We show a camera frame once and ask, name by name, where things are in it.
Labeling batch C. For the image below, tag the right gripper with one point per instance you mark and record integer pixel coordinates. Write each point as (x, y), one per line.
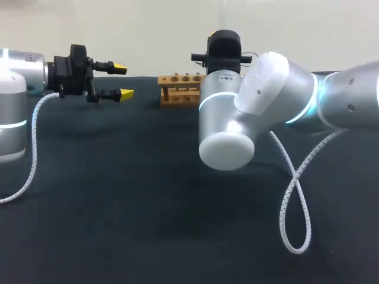
(223, 51)

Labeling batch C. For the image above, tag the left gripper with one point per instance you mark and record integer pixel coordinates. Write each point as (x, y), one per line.
(71, 72)

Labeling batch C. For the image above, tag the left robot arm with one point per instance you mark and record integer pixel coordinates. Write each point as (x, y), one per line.
(17, 88)

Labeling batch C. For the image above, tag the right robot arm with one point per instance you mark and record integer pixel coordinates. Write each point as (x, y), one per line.
(281, 100)

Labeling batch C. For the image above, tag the wooden rack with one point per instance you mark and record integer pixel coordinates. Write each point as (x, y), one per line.
(177, 91)

